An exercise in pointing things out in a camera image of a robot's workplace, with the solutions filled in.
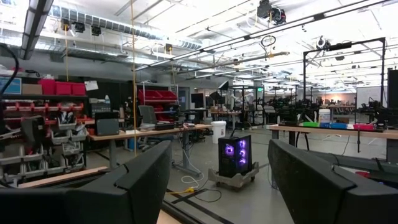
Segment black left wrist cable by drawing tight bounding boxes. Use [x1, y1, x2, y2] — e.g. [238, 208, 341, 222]
[0, 43, 20, 97]

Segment distant black robot rig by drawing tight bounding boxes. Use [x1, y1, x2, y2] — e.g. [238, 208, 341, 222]
[267, 95, 320, 126]

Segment yellow extension cable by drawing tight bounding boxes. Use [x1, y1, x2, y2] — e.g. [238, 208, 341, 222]
[129, 0, 196, 196]

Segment black hanging cable ring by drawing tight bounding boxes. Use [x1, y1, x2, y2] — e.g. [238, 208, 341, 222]
[261, 34, 277, 49]

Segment grey wheeled dolly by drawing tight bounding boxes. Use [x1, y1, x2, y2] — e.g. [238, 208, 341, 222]
[207, 161, 261, 190]

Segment yellow hanging rope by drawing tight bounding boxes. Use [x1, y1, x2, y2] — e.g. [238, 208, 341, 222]
[63, 23, 70, 83]

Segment black looped floor cable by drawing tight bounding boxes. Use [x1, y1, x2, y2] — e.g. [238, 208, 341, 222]
[192, 187, 223, 204]

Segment grey office chair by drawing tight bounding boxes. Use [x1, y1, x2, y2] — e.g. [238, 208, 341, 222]
[137, 105, 175, 152]

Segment wooden workbench grey legs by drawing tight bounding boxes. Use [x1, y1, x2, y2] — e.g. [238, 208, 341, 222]
[89, 123, 215, 178]

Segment distant black frame rig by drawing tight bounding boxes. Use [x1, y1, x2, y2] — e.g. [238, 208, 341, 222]
[302, 36, 387, 109]

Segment white floor cable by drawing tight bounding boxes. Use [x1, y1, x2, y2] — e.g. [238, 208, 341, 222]
[178, 136, 206, 188]

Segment distant blue bin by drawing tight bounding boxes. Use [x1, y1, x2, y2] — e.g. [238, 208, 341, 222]
[319, 122, 349, 130]

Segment silver ceiling air duct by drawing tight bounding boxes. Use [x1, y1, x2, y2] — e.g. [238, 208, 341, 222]
[49, 4, 205, 52]

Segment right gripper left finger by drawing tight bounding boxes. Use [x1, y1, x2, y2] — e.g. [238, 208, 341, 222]
[0, 139, 173, 224]

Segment red boxes on shelf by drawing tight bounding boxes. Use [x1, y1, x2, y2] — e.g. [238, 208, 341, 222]
[37, 78, 87, 96]

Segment small ceiling cable reel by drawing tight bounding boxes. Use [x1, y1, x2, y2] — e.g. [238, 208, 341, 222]
[315, 35, 332, 52]

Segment white plastic bucket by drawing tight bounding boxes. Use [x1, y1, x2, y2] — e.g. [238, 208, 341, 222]
[210, 120, 228, 145]

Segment shelf with parts bins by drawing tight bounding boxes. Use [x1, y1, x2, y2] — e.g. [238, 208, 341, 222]
[0, 67, 91, 186]

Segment white board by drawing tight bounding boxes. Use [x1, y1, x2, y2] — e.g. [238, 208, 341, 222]
[356, 85, 389, 110]

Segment ceiling light fixture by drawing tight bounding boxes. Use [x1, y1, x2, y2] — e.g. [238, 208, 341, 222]
[19, 0, 56, 60]

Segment tall black panel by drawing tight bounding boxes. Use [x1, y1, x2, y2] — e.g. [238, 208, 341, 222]
[387, 67, 398, 110]

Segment black PC purple lights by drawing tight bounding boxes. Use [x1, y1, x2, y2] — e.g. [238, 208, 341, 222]
[218, 134, 253, 179]

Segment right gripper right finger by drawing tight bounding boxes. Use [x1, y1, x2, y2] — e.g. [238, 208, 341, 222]
[267, 138, 398, 224]

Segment dark laptop on workbench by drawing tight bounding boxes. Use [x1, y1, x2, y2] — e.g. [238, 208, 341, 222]
[94, 111, 121, 137]

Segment long wooden workbench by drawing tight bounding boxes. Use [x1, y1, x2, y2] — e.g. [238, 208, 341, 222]
[266, 124, 398, 162]

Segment red bin rack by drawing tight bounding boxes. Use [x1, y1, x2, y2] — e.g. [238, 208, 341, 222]
[137, 89, 178, 122]

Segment distant white canister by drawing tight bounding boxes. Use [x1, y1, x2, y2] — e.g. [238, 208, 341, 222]
[318, 108, 331, 124]

